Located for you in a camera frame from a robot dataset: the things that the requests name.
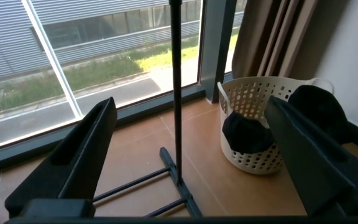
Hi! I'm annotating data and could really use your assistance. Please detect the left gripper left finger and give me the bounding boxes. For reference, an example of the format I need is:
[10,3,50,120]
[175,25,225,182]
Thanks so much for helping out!
[4,96,118,218]

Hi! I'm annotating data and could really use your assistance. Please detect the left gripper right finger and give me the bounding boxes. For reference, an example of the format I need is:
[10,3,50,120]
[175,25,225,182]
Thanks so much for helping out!
[264,95,358,217]

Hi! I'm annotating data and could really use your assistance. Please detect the heap of clothes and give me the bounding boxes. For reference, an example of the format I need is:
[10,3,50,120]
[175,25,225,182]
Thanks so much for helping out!
[221,85,351,156]

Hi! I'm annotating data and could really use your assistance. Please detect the white laundry basket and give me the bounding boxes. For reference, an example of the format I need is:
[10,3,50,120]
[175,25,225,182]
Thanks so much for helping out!
[217,76,335,175]

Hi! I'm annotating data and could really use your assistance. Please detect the black clothes rack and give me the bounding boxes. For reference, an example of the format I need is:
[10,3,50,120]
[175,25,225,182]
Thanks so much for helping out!
[91,0,203,218]

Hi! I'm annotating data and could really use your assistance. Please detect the window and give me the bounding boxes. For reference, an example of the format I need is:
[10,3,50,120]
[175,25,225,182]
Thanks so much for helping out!
[0,0,248,177]

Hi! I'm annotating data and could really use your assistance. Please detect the brown curtain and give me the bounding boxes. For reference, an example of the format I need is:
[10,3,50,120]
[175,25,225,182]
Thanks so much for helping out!
[231,0,319,80]

